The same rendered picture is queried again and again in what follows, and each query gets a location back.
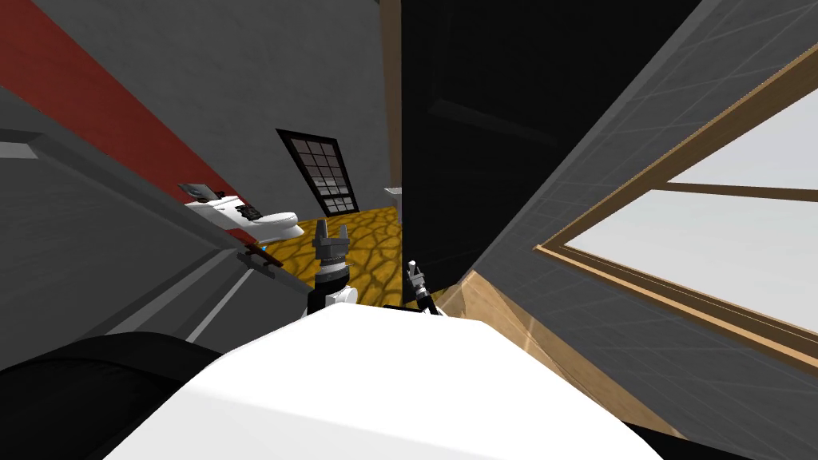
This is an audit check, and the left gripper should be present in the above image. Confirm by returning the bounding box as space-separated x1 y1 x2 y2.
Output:
312 220 351 260

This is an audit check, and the black grid window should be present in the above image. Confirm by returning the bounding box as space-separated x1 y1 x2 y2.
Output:
275 128 360 219

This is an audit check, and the white toilet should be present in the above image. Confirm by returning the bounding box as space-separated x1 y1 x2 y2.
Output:
177 182 305 247

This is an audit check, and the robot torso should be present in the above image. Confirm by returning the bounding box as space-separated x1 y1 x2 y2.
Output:
104 302 667 460

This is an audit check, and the wooden framed window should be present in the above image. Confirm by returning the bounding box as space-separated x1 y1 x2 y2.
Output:
533 44 818 378

